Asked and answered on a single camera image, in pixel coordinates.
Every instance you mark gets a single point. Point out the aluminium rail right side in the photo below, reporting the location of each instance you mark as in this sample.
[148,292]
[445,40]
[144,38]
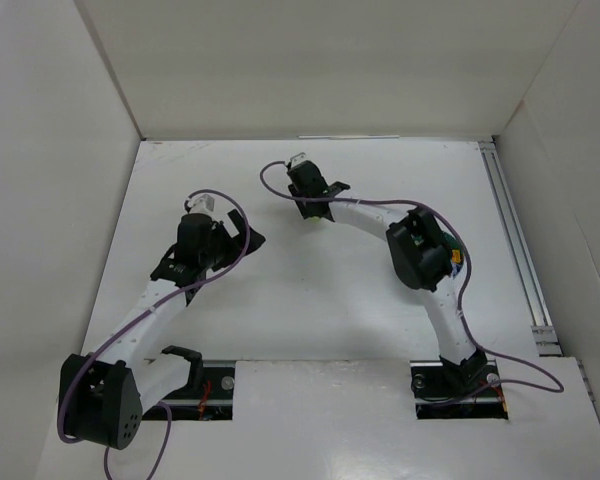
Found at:
[543,331]

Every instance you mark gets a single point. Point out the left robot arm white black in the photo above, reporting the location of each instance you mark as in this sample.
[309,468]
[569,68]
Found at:
[103,395]

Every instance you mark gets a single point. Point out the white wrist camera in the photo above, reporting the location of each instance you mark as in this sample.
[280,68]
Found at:
[295,160]
[203,204]

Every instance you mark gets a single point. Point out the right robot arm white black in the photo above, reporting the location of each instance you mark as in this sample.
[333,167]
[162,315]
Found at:
[421,255]

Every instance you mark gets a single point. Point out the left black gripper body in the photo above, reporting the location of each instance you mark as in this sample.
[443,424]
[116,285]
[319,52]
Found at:
[234,236]

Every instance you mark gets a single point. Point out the teal round divided container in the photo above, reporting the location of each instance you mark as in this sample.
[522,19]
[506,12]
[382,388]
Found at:
[454,244]

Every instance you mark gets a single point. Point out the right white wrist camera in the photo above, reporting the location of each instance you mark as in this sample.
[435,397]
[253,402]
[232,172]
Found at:
[295,160]

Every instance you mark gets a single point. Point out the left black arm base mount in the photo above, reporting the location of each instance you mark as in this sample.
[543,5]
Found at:
[200,390]

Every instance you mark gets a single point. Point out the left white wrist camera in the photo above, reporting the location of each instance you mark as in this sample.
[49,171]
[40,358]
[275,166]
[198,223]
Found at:
[203,204]

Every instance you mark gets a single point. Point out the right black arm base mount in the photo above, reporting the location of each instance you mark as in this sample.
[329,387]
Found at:
[445,391]

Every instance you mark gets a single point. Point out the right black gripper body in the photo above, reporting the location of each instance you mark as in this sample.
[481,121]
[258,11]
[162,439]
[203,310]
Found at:
[325,188]

